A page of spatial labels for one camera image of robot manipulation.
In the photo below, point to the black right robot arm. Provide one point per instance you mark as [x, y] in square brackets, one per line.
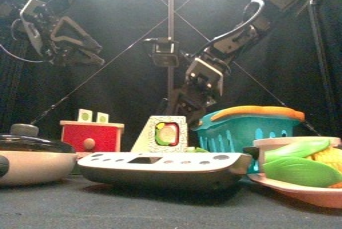
[268, 9]

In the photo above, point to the triangular speckled sushi piece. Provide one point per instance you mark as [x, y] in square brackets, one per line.
[162, 134]

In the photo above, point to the small white green sushi piece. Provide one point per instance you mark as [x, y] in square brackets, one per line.
[102, 117]
[85, 115]

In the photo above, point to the pink toy plate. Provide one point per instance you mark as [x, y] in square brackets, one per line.
[299, 191]

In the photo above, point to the thin diagonal brace rod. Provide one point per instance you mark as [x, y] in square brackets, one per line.
[111, 59]
[249, 76]

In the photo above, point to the small green toy piece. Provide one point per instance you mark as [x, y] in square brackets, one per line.
[196, 149]

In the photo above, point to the teal plastic basket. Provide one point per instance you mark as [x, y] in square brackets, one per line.
[241, 134]

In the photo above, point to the orange toy bread loaf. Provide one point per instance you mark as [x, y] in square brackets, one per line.
[258, 112]

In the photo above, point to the black white kitchen scale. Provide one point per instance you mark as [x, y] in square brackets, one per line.
[165, 168]

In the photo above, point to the beige toy bowl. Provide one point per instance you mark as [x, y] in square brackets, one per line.
[276, 146]

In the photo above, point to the red wooden drawer box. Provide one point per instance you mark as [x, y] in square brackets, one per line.
[91, 138]

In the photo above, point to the black pot lid grey knob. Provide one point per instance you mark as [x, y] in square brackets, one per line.
[31, 141]

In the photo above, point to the yellow toy corn green husk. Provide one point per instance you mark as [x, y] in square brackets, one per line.
[303, 166]

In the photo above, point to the beige toy cooking pot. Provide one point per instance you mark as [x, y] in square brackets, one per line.
[35, 168]

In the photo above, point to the black camera on pole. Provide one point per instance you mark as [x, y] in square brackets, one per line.
[164, 51]

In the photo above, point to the vertical metal frame pole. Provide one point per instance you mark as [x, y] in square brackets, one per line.
[170, 13]

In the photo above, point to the black side frame post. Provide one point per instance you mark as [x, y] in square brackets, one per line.
[319, 56]

